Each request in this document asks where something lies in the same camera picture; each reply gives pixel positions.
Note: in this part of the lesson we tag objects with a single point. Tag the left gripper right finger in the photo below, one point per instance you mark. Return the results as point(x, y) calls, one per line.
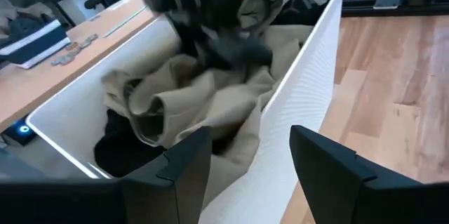
point(333, 182)

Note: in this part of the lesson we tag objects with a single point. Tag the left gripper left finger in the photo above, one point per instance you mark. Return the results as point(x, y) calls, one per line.
point(182, 182)

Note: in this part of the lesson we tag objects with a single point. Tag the olive green garment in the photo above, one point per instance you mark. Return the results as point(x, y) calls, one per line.
point(261, 3)

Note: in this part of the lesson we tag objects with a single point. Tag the black garment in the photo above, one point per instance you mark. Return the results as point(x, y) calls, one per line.
point(301, 10)
point(119, 146)

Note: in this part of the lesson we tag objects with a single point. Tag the beige garment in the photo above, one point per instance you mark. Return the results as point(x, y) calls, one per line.
point(210, 101)

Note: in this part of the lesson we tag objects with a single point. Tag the pile of clothes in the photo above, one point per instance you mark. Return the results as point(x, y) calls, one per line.
point(21, 17)

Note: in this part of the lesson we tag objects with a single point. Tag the long grey pen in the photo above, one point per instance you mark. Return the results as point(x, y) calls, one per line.
point(124, 21)

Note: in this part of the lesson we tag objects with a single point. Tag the white plastic bin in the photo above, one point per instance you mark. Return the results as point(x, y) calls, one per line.
point(298, 111)

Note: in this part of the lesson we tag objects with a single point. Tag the black device with blue light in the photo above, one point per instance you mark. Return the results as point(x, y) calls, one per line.
point(22, 131)

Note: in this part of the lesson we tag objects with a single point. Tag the dark blue book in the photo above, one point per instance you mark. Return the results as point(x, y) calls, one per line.
point(31, 45)

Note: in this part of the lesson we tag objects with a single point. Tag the wooden desk with grey legs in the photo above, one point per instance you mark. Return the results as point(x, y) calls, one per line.
point(35, 87)

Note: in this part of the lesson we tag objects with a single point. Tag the black aluminium table frame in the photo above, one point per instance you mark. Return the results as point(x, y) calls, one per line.
point(386, 10)

